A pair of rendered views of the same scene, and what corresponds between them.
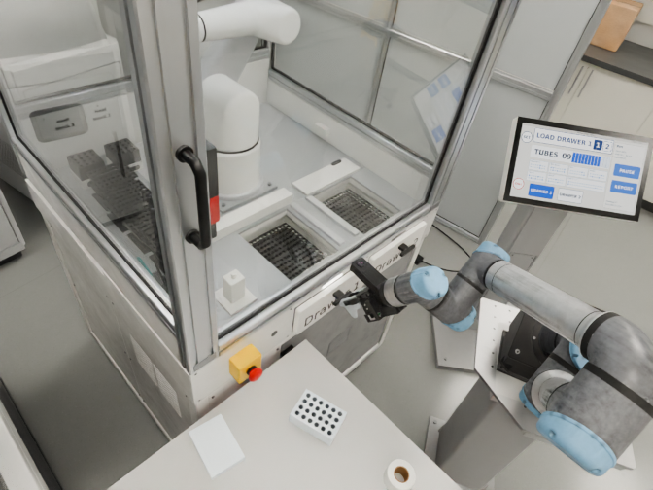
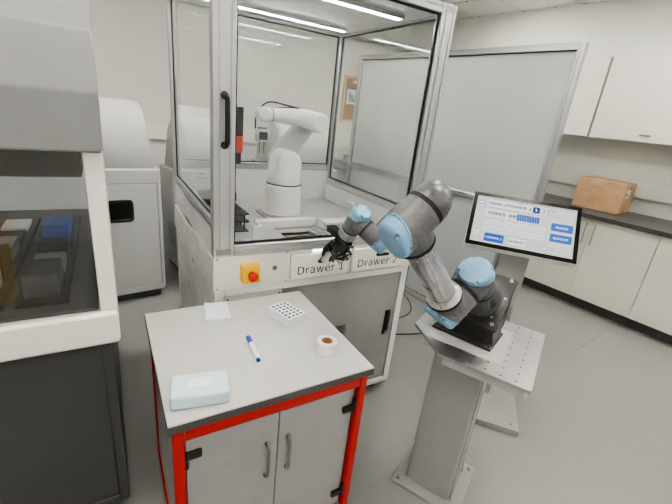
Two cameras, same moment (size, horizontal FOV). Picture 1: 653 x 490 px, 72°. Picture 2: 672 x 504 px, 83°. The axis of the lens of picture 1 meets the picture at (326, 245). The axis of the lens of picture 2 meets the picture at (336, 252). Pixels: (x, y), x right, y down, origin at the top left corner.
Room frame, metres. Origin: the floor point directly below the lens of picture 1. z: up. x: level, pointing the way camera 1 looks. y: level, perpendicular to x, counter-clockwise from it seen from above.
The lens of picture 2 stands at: (-0.61, -0.66, 1.52)
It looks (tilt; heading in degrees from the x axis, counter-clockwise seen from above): 20 degrees down; 20
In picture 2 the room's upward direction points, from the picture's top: 6 degrees clockwise
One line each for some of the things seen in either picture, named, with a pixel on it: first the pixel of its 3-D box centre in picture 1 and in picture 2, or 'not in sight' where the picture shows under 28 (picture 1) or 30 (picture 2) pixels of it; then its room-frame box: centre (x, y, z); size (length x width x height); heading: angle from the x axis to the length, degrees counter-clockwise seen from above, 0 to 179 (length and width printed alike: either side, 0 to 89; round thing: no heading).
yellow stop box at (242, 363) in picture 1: (246, 364); (250, 273); (0.59, 0.14, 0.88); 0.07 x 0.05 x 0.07; 142
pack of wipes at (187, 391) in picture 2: not in sight; (200, 388); (0.06, -0.07, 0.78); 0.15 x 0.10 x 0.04; 132
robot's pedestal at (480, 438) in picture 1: (493, 422); (450, 410); (0.83, -0.72, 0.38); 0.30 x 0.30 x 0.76; 80
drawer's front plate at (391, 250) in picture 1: (395, 250); (377, 257); (1.11, -0.23, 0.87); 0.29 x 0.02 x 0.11; 142
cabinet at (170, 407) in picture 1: (243, 291); (283, 306); (1.20, 0.31, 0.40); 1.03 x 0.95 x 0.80; 142
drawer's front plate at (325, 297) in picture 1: (331, 297); (320, 264); (0.86, -0.04, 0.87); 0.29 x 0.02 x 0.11; 142
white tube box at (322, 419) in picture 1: (318, 416); (286, 314); (0.54, -0.06, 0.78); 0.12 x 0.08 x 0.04; 69
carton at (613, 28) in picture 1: (601, 18); (603, 194); (3.81, -1.70, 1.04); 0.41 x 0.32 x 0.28; 60
